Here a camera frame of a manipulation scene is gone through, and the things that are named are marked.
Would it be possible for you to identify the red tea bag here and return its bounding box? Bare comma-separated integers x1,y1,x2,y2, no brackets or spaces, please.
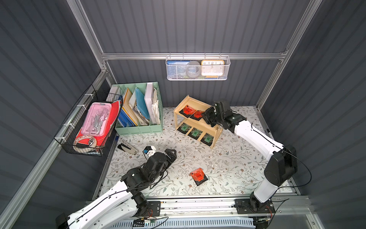
190,110,203,121
190,168,208,186
179,105,196,118

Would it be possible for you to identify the green tea bag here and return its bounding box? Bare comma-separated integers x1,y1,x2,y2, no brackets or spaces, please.
188,128,203,140
200,133,214,147
177,123,192,135

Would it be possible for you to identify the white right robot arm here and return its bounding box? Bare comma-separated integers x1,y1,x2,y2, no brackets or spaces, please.
202,102,297,208

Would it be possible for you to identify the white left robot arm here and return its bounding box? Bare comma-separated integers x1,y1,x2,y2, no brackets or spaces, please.
56,149,177,229

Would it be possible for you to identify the light wooden two-tier shelf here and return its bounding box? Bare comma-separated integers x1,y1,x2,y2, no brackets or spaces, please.
173,95,223,149

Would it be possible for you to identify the yellow white alarm clock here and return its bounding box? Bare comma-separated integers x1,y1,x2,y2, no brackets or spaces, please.
201,60,225,77

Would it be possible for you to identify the white mesh hanging basket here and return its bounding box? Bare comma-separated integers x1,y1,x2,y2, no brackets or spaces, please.
165,53,231,81

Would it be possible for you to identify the grey tape roll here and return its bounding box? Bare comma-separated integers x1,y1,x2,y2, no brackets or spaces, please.
186,61,201,78

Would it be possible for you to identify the green file organizer box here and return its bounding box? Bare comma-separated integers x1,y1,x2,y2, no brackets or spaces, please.
107,82,163,135

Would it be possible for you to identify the blue box in basket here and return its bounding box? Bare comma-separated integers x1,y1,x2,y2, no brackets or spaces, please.
166,60,190,80

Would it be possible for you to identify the clear tape dispenser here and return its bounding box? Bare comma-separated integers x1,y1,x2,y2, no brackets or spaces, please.
73,135,97,148

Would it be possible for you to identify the pink plastic tool case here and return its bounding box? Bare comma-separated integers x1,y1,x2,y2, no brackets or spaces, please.
81,102,112,137

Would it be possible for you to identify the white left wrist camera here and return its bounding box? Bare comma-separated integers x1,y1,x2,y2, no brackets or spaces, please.
143,146,156,158

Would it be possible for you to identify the black wire wall basket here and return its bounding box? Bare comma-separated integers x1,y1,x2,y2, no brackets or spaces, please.
54,88,123,156

